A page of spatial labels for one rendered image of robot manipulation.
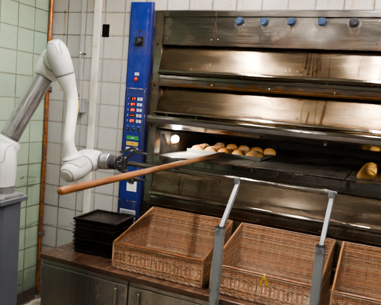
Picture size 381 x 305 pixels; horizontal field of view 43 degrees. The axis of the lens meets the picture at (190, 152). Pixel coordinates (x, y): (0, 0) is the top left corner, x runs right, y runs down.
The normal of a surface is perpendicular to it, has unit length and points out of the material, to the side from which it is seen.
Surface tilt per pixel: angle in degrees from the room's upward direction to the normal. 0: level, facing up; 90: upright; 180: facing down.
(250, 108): 70
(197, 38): 87
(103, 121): 90
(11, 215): 90
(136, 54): 90
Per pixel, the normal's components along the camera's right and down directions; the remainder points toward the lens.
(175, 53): -0.35, -0.28
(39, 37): 0.91, 0.11
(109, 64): -0.40, 0.07
